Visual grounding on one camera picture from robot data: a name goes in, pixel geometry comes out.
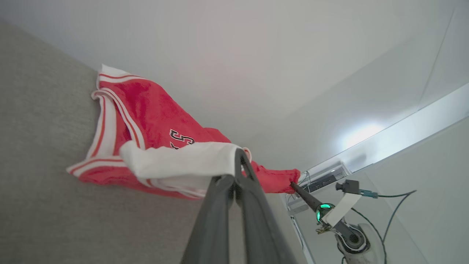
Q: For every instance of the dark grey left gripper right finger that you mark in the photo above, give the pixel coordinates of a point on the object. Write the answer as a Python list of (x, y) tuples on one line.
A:
[(256, 220)]

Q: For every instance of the white partition rail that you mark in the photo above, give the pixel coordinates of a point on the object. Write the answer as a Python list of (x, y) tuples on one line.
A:
[(403, 128)]

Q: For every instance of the black power strip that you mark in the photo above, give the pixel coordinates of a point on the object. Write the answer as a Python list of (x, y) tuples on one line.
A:
[(322, 183)]

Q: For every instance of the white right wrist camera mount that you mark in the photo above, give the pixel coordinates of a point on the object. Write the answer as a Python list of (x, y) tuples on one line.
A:
[(342, 207)]

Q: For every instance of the red white basketball jersey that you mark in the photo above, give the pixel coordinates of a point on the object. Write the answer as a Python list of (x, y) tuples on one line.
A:
[(154, 110)]

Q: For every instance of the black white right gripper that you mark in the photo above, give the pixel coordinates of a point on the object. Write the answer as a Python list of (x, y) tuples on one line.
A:
[(350, 238)]

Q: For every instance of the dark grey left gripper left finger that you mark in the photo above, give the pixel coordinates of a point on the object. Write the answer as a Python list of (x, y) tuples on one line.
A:
[(212, 227)]

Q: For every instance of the grey fabric sofa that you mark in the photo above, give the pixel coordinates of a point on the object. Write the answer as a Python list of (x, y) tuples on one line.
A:
[(44, 146)]

